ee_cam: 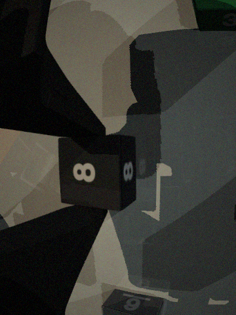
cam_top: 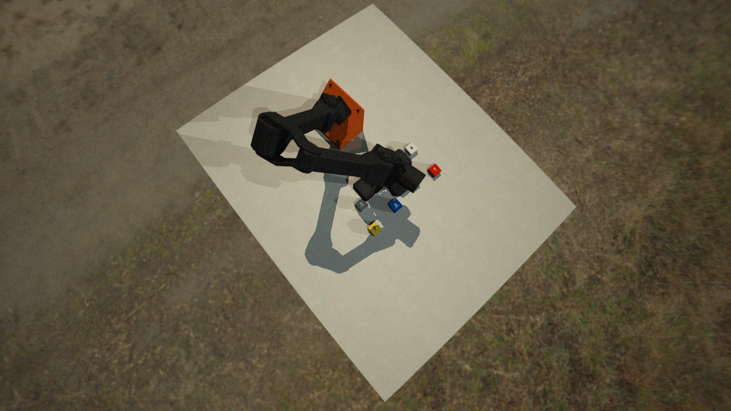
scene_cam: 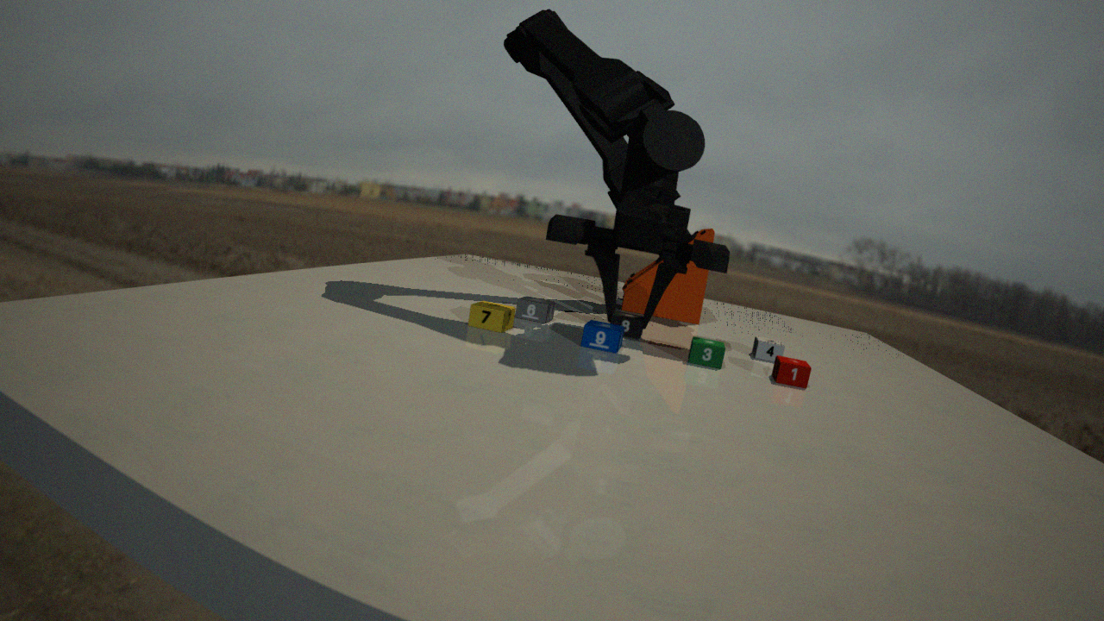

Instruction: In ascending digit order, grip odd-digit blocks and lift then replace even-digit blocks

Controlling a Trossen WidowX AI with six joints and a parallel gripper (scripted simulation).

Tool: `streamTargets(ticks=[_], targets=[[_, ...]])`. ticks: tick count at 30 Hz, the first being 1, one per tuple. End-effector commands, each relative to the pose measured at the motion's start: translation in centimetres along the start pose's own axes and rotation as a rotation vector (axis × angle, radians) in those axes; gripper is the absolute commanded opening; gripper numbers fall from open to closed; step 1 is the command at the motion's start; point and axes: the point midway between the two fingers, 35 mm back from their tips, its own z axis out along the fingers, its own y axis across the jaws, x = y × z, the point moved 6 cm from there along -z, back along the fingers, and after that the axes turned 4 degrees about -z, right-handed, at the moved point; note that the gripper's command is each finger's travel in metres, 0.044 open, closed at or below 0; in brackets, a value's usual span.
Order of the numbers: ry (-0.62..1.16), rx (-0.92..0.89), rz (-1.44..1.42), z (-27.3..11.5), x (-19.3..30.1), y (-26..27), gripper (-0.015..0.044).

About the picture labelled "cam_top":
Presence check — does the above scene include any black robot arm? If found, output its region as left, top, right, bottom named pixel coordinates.
left=251, top=93, right=426, bottom=196

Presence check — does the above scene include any blue block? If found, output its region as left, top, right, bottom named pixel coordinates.
left=389, top=199, right=403, bottom=213

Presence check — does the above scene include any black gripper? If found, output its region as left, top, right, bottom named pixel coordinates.
left=353, top=149, right=412, bottom=202

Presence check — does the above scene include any yellow block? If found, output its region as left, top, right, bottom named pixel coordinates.
left=368, top=222, right=382, bottom=236

